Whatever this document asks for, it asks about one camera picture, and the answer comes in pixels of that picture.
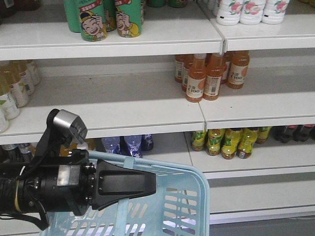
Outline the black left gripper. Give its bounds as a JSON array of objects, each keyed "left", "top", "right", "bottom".
[{"left": 16, "top": 149, "right": 157, "bottom": 216}]

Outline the light blue plastic basket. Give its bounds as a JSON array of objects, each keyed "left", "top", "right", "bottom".
[{"left": 41, "top": 151, "right": 210, "bottom": 236}]

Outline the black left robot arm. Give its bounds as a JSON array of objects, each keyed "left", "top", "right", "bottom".
[{"left": 0, "top": 149, "right": 156, "bottom": 230}]

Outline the blue sports drink bottle left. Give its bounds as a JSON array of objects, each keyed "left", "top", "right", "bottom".
[{"left": 101, "top": 136, "right": 121, "bottom": 154}]

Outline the blue sports drink bottle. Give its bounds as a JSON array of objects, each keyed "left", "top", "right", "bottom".
[
  {"left": 124, "top": 135, "right": 142, "bottom": 158},
  {"left": 141, "top": 134, "right": 154, "bottom": 151},
  {"left": 101, "top": 136, "right": 121, "bottom": 154}
]

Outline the blue sports drink bottle middle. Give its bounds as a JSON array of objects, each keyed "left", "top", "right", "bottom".
[{"left": 124, "top": 135, "right": 142, "bottom": 158}]

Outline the blue sports drink bottle back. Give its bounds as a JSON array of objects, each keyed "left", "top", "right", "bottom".
[{"left": 141, "top": 134, "right": 154, "bottom": 151}]

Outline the yellow lemon tea bottle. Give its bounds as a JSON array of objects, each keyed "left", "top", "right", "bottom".
[
  {"left": 206, "top": 128, "right": 225, "bottom": 156},
  {"left": 191, "top": 130, "right": 207, "bottom": 151},
  {"left": 221, "top": 128, "right": 243, "bottom": 160},
  {"left": 237, "top": 127, "right": 258, "bottom": 159}
]

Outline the pale green tea bottle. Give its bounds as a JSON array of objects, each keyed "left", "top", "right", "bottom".
[
  {"left": 15, "top": 60, "right": 35, "bottom": 95},
  {"left": 0, "top": 62, "right": 29, "bottom": 108},
  {"left": 0, "top": 75, "right": 20, "bottom": 120}
]

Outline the orange C100 juice bottle front-left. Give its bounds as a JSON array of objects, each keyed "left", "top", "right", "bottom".
[{"left": 186, "top": 54, "right": 207, "bottom": 103}]

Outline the white metal shelving unit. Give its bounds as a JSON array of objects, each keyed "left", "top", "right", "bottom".
[{"left": 0, "top": 0, "right": 315, "bottom": 224}]

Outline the green cartoon drink can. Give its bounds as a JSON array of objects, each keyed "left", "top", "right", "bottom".
[
  {"left": 76, "top": 0, "right": 107, "bottom": 42},
  {"left": 115, "top": 0, "right": 142, "bottom": 38}
]

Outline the orange C100 juice bottle front-middle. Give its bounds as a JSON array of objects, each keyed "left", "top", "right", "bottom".
[{"left": 203, "top": 53, "right": 224, "bottom": 100}]

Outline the orange C100 juice bottle right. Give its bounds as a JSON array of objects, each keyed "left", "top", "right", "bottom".
[{"left": 227, "top": 50, "right": 250, "bottom": 89}]

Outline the dark cola bottle red label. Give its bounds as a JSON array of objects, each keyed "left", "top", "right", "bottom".
[{"left": 272, "top": 125, "right": 298, "bottom": 143}]

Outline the white peach drink bottle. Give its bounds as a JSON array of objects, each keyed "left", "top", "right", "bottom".
[
  {"left": 261, "top": 0, "right": 289, "bottom": 25},
  {"left": 216, "top": 0, "right": 244, "bottom": 26},
  {"left": 240, "top": 0, "right": 266, "bottom": 25}
]

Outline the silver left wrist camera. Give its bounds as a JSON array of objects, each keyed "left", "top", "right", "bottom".
[{"left": 53, "top": 109, "right": 88, "bottom": 147}]

